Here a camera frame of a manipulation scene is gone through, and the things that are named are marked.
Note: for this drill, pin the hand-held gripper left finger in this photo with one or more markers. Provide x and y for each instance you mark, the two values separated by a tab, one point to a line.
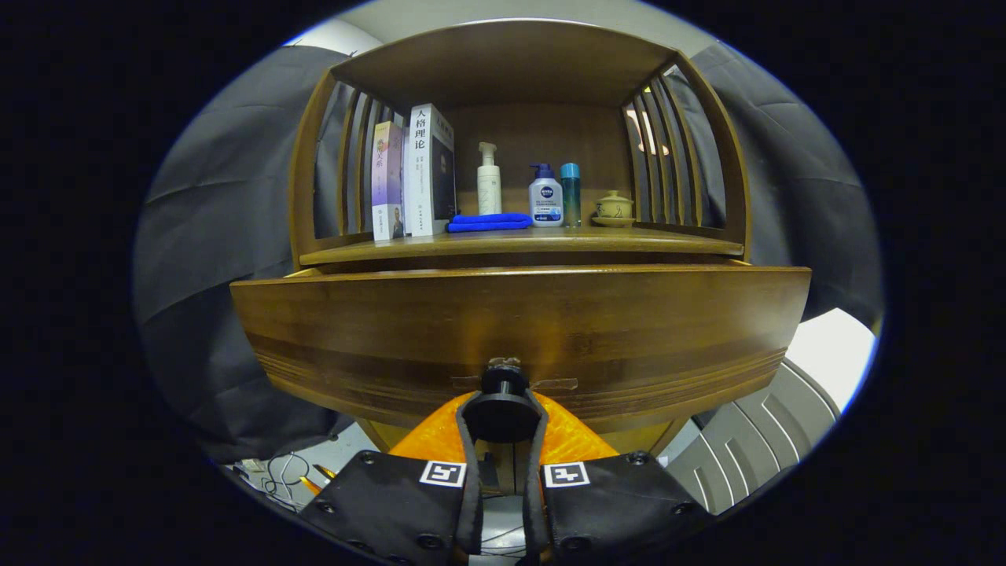
393	503

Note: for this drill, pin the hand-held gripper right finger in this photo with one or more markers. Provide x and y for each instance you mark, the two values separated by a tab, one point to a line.
621	503

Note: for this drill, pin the wooden drawer with black knob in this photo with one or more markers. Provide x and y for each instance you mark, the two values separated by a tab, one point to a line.
393	330

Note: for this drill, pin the wooden countertop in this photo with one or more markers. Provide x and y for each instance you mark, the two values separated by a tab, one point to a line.
550	240

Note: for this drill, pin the wooden cabinet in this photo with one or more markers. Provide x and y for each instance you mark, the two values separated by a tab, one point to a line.
503	63

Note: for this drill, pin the grey slatted chair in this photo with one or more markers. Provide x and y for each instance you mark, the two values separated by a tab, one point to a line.
754	440

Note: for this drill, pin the white sheet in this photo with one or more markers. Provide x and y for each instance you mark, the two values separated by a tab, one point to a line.
833	354

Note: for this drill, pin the ceramic lidded tea cup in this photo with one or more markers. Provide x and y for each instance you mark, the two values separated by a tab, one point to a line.
613	208

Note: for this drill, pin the blue folded cloth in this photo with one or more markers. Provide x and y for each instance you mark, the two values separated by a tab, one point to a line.
487	223

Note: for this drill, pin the teal bottle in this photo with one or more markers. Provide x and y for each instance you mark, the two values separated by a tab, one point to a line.
570	196

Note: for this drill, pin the white bottle with blue label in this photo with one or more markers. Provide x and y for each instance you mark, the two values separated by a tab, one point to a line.
545	200

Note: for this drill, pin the black backdrop cloth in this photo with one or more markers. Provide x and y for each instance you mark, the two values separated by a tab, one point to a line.
220	236

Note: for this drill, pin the white pump bottle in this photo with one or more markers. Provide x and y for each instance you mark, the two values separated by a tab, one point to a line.
489	189

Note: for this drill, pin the purple book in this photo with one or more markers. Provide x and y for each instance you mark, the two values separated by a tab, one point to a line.
387	173

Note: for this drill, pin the white and black book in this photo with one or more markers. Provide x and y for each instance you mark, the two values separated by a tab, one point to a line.
424	173

